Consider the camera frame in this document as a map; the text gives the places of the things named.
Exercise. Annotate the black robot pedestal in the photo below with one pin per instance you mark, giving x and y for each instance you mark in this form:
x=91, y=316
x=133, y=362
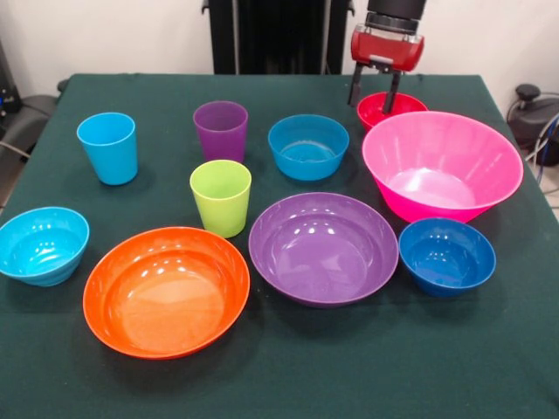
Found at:
x=271, y=35

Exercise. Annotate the light blue small bowl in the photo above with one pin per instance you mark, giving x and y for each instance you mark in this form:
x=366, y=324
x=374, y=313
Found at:
x=43, y=253

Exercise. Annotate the blue straight-sided bowl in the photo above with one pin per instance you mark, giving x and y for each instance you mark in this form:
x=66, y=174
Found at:
x=305, y=168

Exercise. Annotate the dark green tablecloth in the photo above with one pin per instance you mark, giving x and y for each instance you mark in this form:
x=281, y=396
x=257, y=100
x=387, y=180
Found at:
x=305, y=371

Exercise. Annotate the lime green plastic cup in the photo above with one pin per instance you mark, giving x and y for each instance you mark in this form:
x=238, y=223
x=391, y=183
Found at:
x=220, y=205

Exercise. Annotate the light blue plastic cup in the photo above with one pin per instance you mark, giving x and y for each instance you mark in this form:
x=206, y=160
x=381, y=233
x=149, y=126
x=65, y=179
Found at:
x=111, y=153

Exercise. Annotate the red small bowl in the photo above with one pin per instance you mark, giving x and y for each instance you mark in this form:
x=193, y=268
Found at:
x=410, y=105

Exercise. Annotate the black equipment box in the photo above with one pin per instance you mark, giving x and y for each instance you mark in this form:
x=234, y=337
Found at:
x=6, y=87

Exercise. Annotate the dark blue small bowl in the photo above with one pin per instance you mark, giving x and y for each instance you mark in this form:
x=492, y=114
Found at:
x=445, y=262

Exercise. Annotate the wide purple bowl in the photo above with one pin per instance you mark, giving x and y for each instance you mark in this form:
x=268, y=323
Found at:
x=323, y=253

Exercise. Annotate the large pink bowl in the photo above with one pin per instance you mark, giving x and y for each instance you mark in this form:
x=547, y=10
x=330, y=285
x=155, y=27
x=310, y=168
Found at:
x=436, y=148

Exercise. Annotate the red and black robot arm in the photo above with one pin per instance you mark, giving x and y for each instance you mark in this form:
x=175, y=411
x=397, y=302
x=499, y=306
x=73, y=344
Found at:
x=395, y=11

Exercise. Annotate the purple plastic cup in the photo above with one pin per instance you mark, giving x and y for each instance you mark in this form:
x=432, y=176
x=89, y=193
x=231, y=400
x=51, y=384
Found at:
x=220, y=139

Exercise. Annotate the wide orange bowl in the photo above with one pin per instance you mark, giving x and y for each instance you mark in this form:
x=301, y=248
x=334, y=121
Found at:
x=166, y=301

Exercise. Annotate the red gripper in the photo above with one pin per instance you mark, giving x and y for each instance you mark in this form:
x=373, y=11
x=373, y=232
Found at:
x=386, y=48

